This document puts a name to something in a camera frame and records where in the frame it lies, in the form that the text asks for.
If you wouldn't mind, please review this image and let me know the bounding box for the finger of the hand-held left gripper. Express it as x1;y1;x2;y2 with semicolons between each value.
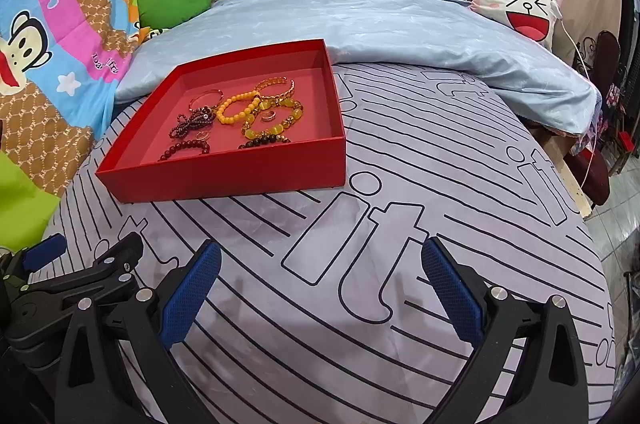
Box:
0;233;66;278
25;237;145;305

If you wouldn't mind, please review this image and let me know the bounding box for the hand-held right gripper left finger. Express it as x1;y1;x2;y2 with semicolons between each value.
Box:
55;239;223;424

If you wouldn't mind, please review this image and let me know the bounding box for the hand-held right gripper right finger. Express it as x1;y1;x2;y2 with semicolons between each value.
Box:
421;237;589;424

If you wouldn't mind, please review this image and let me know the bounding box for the red cardboard box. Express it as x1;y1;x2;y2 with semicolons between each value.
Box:
95;38;348;204

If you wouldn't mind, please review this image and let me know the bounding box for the dark red bead bracelet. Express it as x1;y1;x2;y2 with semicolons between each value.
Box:
158;139;211;163

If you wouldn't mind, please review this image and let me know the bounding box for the purple bead bracelet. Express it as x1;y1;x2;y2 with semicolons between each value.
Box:
171;104;217;139

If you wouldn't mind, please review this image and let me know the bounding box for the dark and gold bead bracelet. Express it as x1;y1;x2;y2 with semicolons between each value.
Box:
237;131;292;150

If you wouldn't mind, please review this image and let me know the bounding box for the orange bead bracelet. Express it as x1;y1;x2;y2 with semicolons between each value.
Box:
215;90;262;125

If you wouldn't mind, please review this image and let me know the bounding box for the thin rose gold bangle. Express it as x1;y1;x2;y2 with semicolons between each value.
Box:
188;88;225;110

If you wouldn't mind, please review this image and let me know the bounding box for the translucent yellow bead bracelet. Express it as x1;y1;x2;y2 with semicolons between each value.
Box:
241;99;306;141

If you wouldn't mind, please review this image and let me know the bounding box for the gold chain bangle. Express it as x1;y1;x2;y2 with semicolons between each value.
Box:
254;76;296;102

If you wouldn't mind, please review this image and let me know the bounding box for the grey striped bed sheet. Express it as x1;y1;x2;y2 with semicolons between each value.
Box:
27;58;617;424

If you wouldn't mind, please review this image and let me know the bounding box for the dark red stool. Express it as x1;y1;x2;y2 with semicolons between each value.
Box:
564;143;612;206

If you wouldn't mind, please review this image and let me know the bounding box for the cartoon monkey blanket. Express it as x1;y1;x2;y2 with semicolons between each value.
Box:
0;0;151;251

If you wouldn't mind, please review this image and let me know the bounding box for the light blue quilt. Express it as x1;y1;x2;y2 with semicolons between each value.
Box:
115;0;602;141

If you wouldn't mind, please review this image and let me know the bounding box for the dark metal chair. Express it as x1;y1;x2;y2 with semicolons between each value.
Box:
575;29;625;107

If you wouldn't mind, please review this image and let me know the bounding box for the pink cartoon rabbit pillow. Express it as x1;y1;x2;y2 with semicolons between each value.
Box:
469;0;567;50

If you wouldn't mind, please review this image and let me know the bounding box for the wooden bed frame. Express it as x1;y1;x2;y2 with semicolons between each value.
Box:
542;127;596;220

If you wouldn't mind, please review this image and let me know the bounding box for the white cable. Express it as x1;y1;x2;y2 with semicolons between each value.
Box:
520;0;601;185

